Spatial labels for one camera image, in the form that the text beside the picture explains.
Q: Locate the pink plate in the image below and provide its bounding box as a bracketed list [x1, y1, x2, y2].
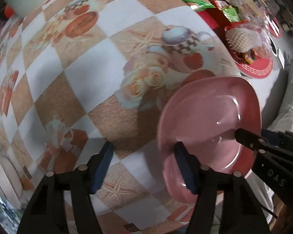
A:
[157, 76, 262, 204]

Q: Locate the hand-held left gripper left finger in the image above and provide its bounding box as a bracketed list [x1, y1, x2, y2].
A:
[17, 141, 114, 234]

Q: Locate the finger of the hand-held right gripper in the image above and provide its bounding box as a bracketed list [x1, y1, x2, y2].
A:
[234, 128, 269, 152]
[261, 129, 293, 154]

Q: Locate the red round patterned tray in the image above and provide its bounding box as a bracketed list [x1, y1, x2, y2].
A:
[234, 51, 274, 79]

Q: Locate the white plate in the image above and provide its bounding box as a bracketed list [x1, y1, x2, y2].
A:
[0, 151, 23, 203]

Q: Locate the small green snack packet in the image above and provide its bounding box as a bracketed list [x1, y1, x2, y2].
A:
[221, 5, 242, 23]

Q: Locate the checkered printed tablecloth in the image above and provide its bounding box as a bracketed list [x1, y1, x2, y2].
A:
[0, 0, 280, 234]

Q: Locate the white cushion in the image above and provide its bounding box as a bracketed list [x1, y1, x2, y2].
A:
[271, 67, 293, 137]

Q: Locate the black cable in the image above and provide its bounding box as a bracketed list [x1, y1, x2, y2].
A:
[263, 204, 279, 219]

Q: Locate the fruit in white foam net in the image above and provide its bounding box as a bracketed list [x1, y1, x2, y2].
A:
[225, 27, 262, 54]

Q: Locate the clear plastic bag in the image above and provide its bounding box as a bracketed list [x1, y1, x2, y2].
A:
[234, 0, 272, 44]

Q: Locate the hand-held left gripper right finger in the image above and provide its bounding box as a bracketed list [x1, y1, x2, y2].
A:
[174, 141, 271, 234]

